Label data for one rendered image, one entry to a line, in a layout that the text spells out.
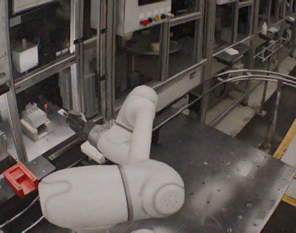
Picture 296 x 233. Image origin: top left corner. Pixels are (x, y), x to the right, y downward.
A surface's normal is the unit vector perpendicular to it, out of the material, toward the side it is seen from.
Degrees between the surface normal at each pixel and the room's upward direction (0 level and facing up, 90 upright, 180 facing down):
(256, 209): 0
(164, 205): 61
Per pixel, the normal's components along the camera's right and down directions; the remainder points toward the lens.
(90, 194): 0.15, -0.34
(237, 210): 0.04, -0.83
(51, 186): -0.25, -0.59
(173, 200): 0.40, 0.06
